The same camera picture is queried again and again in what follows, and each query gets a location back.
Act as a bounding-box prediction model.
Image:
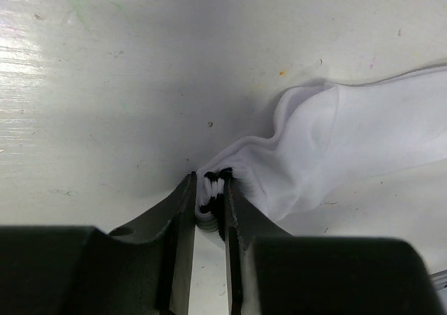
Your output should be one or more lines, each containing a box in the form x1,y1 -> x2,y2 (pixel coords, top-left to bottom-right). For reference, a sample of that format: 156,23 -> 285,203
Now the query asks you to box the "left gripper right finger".
223,177 -> 290,314

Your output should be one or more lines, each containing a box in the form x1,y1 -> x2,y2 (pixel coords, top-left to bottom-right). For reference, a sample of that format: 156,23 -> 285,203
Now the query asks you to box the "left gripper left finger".
108,173 -> 196,314

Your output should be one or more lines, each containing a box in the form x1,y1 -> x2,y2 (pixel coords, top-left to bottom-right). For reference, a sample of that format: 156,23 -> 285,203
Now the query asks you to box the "white sock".
195,67 -> 446,233

